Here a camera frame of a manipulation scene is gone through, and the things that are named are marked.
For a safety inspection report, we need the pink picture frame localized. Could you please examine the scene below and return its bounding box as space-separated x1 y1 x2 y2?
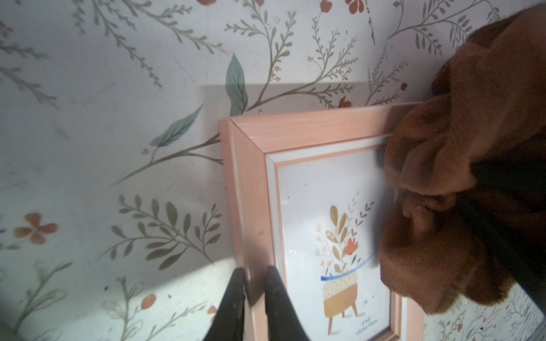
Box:
220 103 425 340

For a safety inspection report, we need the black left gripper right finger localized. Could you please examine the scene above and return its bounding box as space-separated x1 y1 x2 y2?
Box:
264 266 310 341

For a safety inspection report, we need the brown cloth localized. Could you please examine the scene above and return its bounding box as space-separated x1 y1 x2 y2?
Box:
380 4 545 315

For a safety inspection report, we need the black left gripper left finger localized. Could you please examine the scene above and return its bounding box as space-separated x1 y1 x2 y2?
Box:
203 268 245 341

